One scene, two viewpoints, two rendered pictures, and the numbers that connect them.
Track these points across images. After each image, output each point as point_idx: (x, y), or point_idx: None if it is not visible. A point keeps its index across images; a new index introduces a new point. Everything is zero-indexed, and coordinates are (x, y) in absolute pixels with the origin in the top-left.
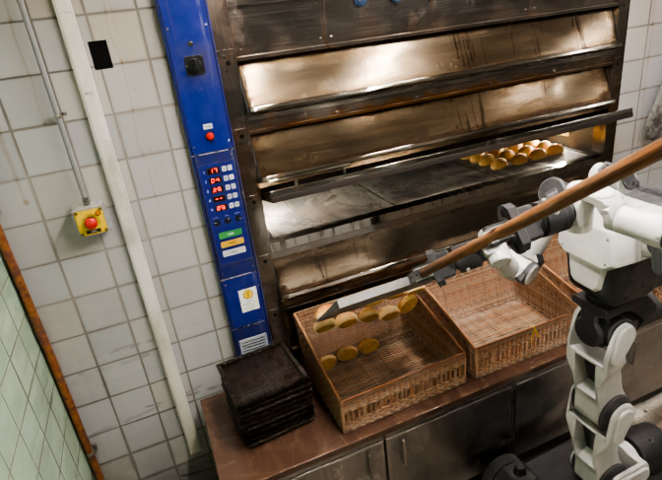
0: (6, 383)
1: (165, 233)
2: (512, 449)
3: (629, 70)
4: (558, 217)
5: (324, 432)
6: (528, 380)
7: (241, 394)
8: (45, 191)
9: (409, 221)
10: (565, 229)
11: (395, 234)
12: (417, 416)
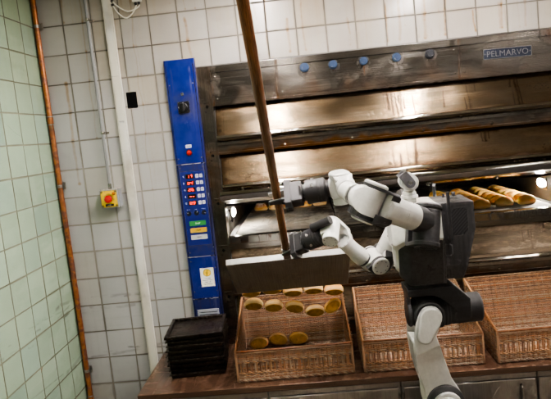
0: (33, 276)
1: (156, 216)
2: None
3: None
4: (311, 188)
5: (225, 379)
6: (417, 387)
7: (174, 334)
8: (90, 178)
9: None
10: (321, 198)
11: (336, 248)
12: (298, 383)
